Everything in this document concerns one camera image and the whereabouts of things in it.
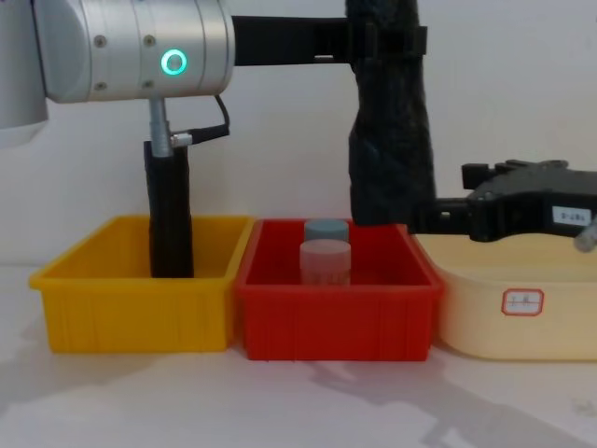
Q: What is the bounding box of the yellow plastic bin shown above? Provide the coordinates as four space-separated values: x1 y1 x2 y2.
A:
28 214 256 355

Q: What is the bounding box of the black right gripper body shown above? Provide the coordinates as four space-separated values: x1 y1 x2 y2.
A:
467 166 597 244

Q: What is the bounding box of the jar with translucent pink lid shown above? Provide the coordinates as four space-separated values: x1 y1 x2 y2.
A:
298 239 353 287

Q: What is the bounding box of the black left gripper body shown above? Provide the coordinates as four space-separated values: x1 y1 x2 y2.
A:
231 15 320 67

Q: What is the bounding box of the cream plastic tub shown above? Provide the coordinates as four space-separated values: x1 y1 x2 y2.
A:
411 230 597 363

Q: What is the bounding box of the red plastic bin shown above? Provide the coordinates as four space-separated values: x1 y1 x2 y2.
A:
232 217 445 363

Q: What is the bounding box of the black tall object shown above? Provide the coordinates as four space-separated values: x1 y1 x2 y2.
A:
344 0 438 228
143 138 195 280

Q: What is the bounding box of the thin dark cable silver plug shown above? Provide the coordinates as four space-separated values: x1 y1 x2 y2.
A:
147 94 232 158

